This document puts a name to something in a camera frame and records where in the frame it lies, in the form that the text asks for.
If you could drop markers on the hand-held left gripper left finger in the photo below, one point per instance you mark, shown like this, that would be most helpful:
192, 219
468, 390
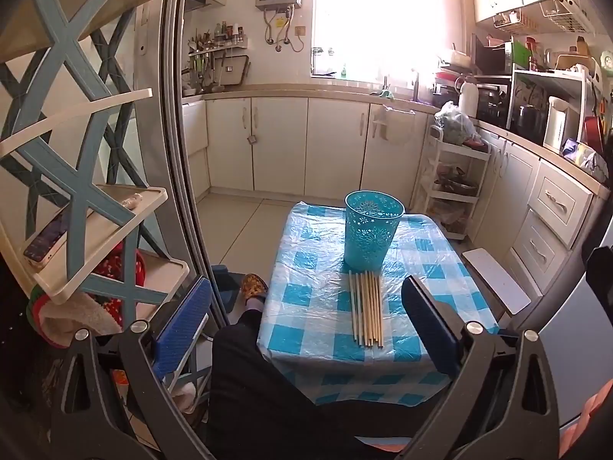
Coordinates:
184, 326

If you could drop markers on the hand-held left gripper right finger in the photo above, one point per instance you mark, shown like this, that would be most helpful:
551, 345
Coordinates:
431, 330

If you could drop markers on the set of wooden chopsticks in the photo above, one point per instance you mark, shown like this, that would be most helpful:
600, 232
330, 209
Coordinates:
366, 311

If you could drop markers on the teal perforated plastic basket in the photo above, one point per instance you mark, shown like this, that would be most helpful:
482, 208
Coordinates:
373, 239

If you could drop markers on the dark blue box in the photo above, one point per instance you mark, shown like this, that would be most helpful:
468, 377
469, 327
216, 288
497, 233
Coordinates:
225, 282

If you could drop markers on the yellow patterned slipper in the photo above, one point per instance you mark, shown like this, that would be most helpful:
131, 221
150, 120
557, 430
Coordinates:
254, 290

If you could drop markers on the grey refrigerator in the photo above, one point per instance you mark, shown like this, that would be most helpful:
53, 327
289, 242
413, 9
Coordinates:
584, 354

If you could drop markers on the white stool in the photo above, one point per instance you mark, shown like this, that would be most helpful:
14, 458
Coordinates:
498, 280

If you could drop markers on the cream cabinet with drawers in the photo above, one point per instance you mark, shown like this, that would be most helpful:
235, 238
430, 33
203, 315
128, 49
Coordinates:
550, 201

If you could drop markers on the person's black trouser leg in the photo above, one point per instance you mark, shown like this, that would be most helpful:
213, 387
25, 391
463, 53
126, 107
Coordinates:
249, 393

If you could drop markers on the red patterned fleece cloth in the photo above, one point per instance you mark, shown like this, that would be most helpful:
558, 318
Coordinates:
110, 268

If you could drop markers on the blue yellow snack bag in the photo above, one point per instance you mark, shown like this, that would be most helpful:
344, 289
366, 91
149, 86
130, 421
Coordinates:
584, 155

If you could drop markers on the blue white checked tablecloth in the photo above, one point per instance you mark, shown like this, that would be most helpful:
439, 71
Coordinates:
311, 306

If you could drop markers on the white electric kettle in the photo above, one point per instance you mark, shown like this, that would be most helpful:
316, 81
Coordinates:
555, 124

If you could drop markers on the smartphone with pale case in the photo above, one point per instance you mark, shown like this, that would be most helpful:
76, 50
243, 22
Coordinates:
45, 242

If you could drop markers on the white storage trolley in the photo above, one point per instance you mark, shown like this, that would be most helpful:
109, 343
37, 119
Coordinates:
462, 152

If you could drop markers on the cream and blue shelf rack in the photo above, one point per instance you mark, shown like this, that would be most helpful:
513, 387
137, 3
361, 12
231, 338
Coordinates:
72, 163

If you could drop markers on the white countertop shelf rack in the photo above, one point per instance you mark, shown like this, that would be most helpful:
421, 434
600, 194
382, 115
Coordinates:
546, 79

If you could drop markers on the cream lower kitchen cabinets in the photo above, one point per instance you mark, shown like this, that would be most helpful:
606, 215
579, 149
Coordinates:
282, 143

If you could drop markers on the plastic bag of greens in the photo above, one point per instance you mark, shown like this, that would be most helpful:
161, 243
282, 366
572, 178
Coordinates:
455, 124

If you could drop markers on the white door-hung bag holder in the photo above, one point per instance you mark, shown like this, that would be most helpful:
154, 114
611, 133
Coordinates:
390, 124

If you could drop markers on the white thermos jug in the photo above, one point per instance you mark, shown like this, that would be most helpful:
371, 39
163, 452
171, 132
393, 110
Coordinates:
468, 98

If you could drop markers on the black microwave oven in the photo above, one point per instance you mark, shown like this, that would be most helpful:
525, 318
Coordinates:
491, 57

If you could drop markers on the metal baking tray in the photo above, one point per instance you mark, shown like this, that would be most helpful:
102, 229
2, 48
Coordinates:
237, 71

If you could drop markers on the bright kitchen window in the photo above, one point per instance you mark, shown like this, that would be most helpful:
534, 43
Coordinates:
378, 19

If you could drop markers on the wall utensil rack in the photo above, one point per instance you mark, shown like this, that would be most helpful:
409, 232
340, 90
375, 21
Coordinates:
215, 48

